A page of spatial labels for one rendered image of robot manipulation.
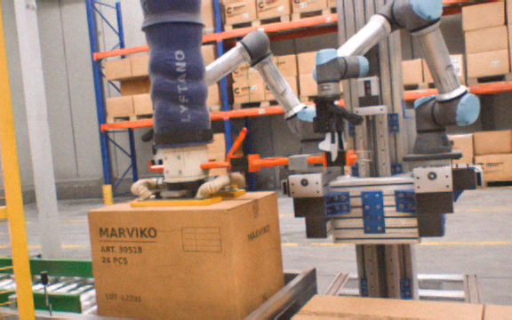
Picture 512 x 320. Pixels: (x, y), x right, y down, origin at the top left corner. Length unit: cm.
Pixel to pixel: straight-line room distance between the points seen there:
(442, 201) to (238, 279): 85
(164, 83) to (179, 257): 62
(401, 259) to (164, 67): 134
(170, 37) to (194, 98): 23
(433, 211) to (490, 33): 697
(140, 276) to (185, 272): 19
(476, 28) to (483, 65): 58
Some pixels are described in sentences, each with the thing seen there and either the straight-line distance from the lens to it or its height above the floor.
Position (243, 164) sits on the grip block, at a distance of 185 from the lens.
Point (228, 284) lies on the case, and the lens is 178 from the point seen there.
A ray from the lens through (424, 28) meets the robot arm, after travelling 205.
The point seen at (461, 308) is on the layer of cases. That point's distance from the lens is 195.
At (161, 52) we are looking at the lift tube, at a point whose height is 150.
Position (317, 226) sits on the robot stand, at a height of 78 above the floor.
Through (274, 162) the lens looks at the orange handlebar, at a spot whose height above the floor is 108.
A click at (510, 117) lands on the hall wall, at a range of 1022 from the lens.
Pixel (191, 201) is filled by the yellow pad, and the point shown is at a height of 97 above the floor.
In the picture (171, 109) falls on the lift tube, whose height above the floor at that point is 129.
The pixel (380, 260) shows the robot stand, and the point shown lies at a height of 57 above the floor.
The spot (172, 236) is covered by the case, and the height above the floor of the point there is 86.
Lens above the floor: 119
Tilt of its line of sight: 3 degrees down
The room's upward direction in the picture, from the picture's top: 5 degrees counter-clockwise
